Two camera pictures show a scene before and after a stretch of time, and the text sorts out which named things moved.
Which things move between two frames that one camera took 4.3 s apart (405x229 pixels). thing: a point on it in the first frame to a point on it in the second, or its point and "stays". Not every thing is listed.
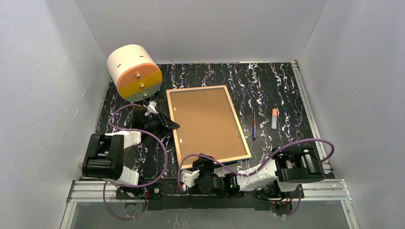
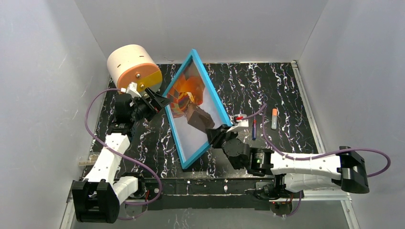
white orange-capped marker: x=274 y=119 stays
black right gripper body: x=202 y=162 to x=217 y=135
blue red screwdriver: x=254 y=128 stays
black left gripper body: x=161 y=122 to x=150 y=102
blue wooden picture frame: x=208 y=125 to x=170 y=94
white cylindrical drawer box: x=134 y=73 stays
